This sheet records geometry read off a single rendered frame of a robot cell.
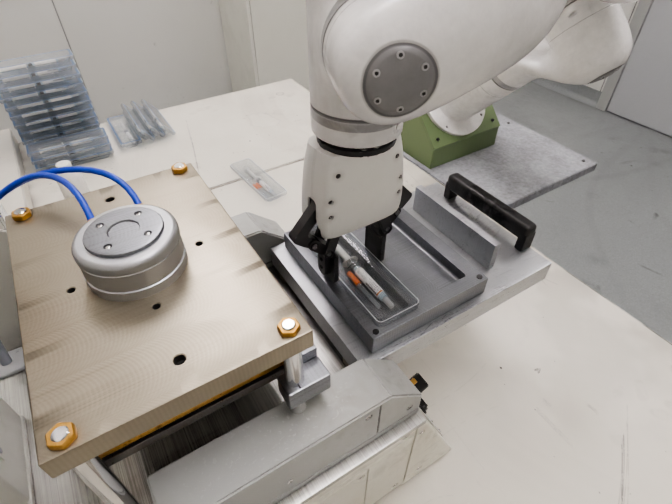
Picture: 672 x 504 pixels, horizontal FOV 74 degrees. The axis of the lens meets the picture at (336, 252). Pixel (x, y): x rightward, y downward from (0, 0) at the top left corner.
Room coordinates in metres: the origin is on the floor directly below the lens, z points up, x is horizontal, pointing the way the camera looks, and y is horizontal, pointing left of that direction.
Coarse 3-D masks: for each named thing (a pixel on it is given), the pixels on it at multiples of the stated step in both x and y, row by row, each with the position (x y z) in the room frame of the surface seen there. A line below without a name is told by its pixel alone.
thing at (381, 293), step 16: (352, 240) 0.42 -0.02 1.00; (352, 256) 0.39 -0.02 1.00; (368, 256) 0.39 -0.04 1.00; (352, 272) 0.36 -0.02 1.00; (368, 272) 0.36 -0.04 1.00; (384, 272) 0.36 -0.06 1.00; (352, 288) 0.34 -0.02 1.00; (368, 288) 0.34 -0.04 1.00; (384, 288) 0.34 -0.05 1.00; (400, 288) 0.34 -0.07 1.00; (368, 304) 0.31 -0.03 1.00; (384, 304) 0.31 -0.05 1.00; (400, 304) 0.31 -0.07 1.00
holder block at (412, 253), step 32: (416, 224) 0.46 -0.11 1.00; (384, 256) 0.40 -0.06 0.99; (416, 256) 0.41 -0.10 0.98; (448, 256) 0.40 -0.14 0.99; (320, 288) 0.36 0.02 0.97; (416, 288) 0.35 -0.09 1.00; (448, 288) 0.35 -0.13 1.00; (480, 288) 0.36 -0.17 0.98; (352, 320) 0.31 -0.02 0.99; (416, 320) 0.31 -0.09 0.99
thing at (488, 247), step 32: (416, 192) 0.52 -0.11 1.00; (448, 224) 0.47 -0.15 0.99; (480, 224) 0.49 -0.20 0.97; (288, 256) 0.43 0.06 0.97; (480, 256) 0.41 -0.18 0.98; (512, 256) 0.43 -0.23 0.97; (512, 288) 0.38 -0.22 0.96; (320, 320) 0.33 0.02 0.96; (448, 320) 0.32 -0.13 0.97; (352, 352) 0.28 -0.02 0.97; (384, 352) 0.28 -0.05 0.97; (416, 352) 0.30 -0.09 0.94
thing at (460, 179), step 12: (456, 180) 0.55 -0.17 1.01; (468, 180) 0.54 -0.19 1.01; (444, 192) 0.56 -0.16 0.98; (456, 192) 0.54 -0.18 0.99; (468, 192) 0.52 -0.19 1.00; (480, 192) 0.51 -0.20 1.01; (480, 204) 0.50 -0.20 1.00; (492, 204) 0.49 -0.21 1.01; (504, 204) 0.49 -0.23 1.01; (492, 216) 0.48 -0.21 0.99; (504, 216) 0.47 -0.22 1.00; (516, 216) 0.46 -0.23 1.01; (516, 228) 0.45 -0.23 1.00; (528, 228) 0.44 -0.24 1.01; (528, 240) 0.44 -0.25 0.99
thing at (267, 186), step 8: (248, 160) 0.99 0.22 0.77; (240, 168) 0.95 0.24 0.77; (248, 168) 0.95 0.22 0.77; (256, 168) 0.95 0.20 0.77; (248, 176) 0.92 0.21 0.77; (256, 176) 0.92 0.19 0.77; (264, 176) 0.92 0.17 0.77; (256, 184) 0.88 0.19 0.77; (264, 184) 0.88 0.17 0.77; (272, 184) 0.88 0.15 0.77; (264, 192) 0.85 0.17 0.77; (272, 192) 0.85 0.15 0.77; (280, 192) 0.85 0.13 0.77
